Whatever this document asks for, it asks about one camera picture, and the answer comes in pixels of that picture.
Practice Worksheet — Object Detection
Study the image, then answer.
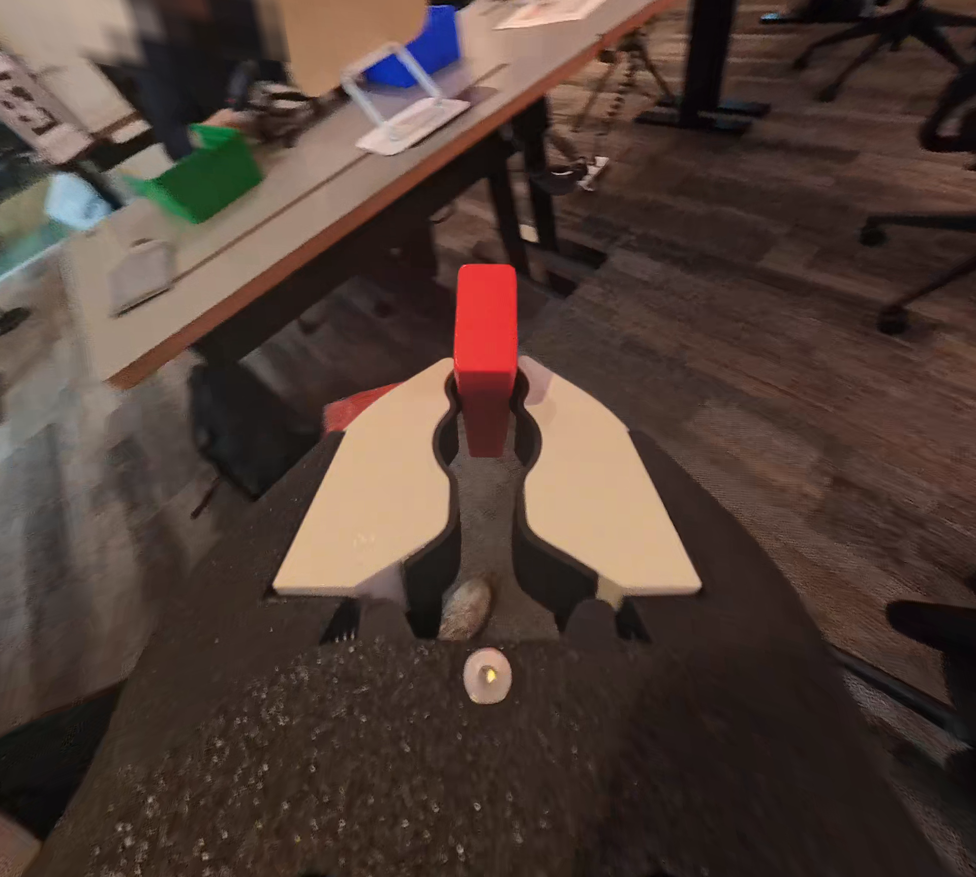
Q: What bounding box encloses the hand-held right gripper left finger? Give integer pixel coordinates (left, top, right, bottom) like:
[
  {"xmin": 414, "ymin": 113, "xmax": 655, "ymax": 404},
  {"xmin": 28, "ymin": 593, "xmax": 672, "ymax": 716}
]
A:
[{"xmin": 275, "ymin": 359, "xmax": 462, "ymax": 607}]

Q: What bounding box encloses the long wooden desk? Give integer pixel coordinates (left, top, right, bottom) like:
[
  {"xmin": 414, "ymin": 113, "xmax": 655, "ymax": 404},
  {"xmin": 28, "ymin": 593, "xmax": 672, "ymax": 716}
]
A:
[{"xmin": 62, "ymin": 0, "xmax": 809, "ymax": 390}]

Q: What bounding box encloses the marker tag sheet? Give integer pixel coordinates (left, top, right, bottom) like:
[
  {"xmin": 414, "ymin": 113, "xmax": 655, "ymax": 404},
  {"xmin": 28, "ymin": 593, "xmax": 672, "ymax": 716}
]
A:
[{"xmin": 1, "ymin": 51, "xmax": 93, "ymax": 164}]

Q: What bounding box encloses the person's shoe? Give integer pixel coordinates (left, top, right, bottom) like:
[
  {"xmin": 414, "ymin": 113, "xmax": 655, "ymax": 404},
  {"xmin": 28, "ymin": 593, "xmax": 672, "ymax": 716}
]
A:
[{"xmin": 440, "ymin": 577, "xmax": 494, "ymax": 642}]

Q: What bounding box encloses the green plastic bin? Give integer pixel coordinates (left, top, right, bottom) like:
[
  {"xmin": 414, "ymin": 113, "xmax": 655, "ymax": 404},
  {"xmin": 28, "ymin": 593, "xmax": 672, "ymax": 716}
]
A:
[{"xmin": 123, "ymin": 126, "xmax": 263, "ymax": 225}]

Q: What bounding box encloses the white document stand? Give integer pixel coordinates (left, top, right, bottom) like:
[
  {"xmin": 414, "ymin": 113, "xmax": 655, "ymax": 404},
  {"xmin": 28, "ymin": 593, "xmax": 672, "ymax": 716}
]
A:
[{"xmin": 339, "ymin": 42, "xmax": 471, "ymax": 157}]

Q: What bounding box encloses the paper sheet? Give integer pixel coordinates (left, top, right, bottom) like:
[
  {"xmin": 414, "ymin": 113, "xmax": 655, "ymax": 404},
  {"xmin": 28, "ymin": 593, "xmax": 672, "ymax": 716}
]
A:
[{"xmin": 496, "ymin": 0, "xmax": 622, "ymax": 30}]

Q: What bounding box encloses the black bag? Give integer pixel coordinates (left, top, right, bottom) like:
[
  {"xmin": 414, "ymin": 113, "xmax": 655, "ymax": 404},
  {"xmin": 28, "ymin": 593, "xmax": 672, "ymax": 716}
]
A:
[{"xmin": 187, "ymin": 359, "xmax": 329, "ymax": 500}]

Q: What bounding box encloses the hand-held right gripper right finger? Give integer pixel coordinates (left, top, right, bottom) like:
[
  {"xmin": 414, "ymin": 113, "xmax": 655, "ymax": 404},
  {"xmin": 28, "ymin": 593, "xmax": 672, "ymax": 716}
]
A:
[{"xmin": 513, "ymin": 356, "xmax": 703, "ymax": 608}]

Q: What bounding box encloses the small blue bin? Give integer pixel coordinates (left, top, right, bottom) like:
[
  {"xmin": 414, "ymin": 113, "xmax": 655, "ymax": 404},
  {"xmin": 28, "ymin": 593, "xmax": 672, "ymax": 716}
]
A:
[{"xmin": 363, "ymin": 5, "xmax": 462, "ymax": 89}]

